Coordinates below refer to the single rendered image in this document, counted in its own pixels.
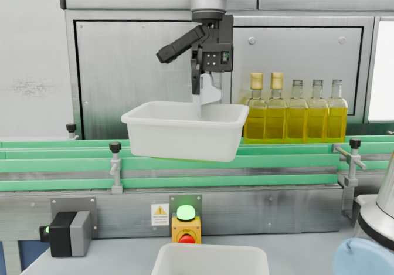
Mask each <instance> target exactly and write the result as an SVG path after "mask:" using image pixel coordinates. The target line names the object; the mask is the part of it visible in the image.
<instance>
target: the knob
mask: <svg viewBox="0 0 394 275"><path fill-rule="evenodd" d="M47 227H49V225H46V226H40V227H39V233H40V242H41V243H44V242H45V243H50V241H49V233H48V232H47V231H46V228H47Z"/></svg>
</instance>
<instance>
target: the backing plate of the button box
mask: <svg viewBox="0 0 394 275"><path fill-rule="evenodd" d="M184 205H189V206H192V207H193V208H194V210H195V212H199V215H200V220H201V235H202V194H191V195H169V235H170V236H172V213H173V212H177V210H178V208H179V207H180V206H184Z"/></svg>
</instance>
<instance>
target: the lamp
mask: <svg viewBox="0 0 394 275"><path fill-rule="evenodd" d="M177 219H178V220H179V221H180V222H191V221H193V220H194V219H195V210H194V208H193V207H192V206H189V205H184V206H180V207H179V208H178V210H177Z"/></svg>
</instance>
